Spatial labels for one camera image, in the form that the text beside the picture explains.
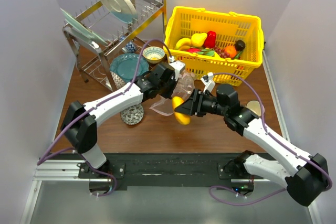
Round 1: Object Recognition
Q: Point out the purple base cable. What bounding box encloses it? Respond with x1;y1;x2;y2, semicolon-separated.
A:
89;168;118;197
208;186;288;206

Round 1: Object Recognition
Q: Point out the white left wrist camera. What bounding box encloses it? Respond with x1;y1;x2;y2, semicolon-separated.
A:
167;56;185;81

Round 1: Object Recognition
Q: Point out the dark purple plum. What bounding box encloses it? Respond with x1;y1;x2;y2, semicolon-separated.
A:
234;40;246;51

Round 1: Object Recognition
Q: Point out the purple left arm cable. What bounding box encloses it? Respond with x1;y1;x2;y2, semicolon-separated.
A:
35;39;175;167

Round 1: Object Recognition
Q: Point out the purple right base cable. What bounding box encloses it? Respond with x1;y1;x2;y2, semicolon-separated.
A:
208;186;288;206

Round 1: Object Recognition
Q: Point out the yellow plastic basket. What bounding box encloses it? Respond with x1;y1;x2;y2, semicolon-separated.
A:
163;6;264;86

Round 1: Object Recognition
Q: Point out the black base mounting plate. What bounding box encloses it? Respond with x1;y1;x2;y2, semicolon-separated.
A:
78;152;266;192

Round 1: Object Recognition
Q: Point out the green chili pepper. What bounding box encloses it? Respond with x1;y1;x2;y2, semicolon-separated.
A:
233;50;244;60

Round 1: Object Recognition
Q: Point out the teal patterned bowl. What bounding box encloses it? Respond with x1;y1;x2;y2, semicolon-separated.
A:
143;46;165;64

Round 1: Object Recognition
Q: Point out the teal scalloped plate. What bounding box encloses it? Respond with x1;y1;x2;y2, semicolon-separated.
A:
110;53;139;83

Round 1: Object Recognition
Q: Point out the clear zip top bag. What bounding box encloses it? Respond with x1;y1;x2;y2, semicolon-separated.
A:
150;70;196;116

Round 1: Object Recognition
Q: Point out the blue chevron mug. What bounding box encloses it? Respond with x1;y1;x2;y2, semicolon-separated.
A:
124;40;137;53

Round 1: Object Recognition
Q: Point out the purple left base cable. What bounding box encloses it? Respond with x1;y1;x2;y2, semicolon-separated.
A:
89;168;118;197

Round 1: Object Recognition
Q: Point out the red bell pepper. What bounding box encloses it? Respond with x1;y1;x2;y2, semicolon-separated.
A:
203;31;217;48

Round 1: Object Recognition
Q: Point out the light green plate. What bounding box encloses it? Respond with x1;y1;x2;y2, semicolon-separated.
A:
60;8;108;46

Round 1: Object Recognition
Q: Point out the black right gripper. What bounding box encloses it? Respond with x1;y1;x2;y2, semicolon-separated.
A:
175;88;228;117

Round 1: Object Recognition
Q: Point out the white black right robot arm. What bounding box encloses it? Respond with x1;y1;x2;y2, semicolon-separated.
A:
172;84;332;206

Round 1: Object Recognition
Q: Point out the purple grape bunch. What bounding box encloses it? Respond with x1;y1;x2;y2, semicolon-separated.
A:
213;47;230;58

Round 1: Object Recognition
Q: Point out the aluminium frame rail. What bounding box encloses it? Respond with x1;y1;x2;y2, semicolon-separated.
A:
19;153;85;224

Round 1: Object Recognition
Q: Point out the yellow pear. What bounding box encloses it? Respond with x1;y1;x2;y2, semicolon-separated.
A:
191;33;207;47

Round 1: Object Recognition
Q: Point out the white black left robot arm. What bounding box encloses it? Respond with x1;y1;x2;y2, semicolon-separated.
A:
61;61;185;178

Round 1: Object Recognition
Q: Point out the red pink fruit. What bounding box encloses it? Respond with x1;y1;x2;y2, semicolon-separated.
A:
187;47;201;54

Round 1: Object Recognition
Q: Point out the white round plate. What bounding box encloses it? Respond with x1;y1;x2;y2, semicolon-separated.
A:
100;0;138;24

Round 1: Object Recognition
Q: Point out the yellow banana bunch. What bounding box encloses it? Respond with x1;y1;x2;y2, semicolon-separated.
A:
175;38;192;51

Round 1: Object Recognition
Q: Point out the cream metal cup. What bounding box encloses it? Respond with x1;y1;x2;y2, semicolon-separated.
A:
246;101;265;116

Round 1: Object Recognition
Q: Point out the black white floral bowl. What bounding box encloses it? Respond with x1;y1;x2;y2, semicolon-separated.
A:
120;104;144;125

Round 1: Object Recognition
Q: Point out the steel dish rack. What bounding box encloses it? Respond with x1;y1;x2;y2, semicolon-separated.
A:
62;0;167;91

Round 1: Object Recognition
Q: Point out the orange fruit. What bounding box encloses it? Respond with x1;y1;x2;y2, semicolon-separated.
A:
224;46;237;59

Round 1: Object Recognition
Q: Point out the brown patterned cup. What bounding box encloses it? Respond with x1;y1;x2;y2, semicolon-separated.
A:
111;72;126;89

